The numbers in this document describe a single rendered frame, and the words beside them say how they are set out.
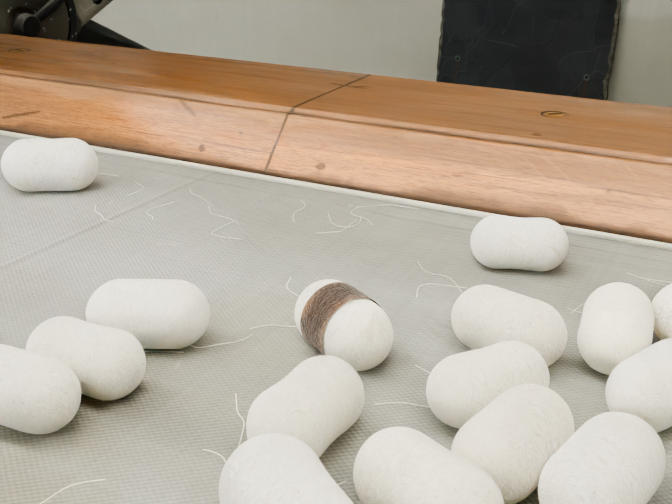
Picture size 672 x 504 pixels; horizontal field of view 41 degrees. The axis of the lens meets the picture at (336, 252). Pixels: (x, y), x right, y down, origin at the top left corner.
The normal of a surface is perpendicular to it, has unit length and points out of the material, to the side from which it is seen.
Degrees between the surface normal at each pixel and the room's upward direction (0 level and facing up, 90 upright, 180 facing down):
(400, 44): 90
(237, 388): 0
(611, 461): 21
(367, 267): 0
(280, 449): 6
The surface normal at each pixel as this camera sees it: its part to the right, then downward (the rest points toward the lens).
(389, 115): 0.01, -0.92
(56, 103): -0.31, -0.41
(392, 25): -0.49, 0.33
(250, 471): -0.49, -0.63
